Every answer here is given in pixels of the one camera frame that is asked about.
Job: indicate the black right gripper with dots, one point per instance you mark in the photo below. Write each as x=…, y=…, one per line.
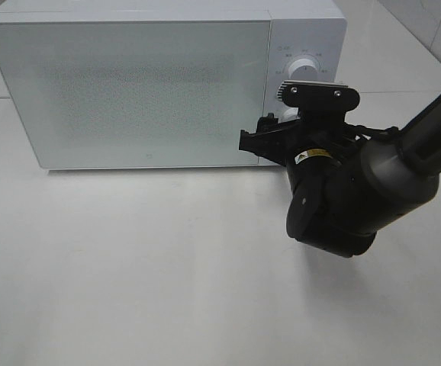
x=279, y=142

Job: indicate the white microwave knob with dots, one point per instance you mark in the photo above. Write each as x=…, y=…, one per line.
x=302, y=69
x=290, y=114

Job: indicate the white microwave door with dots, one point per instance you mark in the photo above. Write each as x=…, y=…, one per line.
x=136, y=95

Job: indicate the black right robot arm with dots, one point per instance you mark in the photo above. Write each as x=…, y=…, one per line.
x=347, y=181

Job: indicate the white microwave oven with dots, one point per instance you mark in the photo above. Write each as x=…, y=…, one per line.
x=297, y=29

